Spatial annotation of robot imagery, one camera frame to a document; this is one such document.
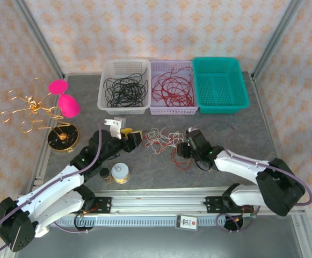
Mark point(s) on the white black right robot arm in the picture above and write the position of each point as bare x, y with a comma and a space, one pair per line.
241, 164

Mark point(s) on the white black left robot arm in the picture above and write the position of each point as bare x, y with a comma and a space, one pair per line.
48, 193

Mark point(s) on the small dark jar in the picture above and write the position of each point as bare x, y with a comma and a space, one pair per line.
105, 175

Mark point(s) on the tin can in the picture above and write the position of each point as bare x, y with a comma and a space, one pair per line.
120, 173

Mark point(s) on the lilac plastic basket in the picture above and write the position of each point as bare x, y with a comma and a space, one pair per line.
169, 110

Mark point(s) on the pink hourglass-shaped object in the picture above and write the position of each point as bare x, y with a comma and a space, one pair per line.
68, 106

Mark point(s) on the white plastic basket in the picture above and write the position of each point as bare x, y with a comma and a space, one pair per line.
123, 67

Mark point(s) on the label card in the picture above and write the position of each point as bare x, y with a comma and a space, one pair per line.
186, 223

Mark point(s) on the teal plastic basket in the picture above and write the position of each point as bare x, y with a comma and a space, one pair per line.
225, 80

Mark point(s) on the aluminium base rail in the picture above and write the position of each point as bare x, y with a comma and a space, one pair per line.
158, 204

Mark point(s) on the aluminium frame post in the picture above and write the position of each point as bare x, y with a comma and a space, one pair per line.
39, 35
278, 35

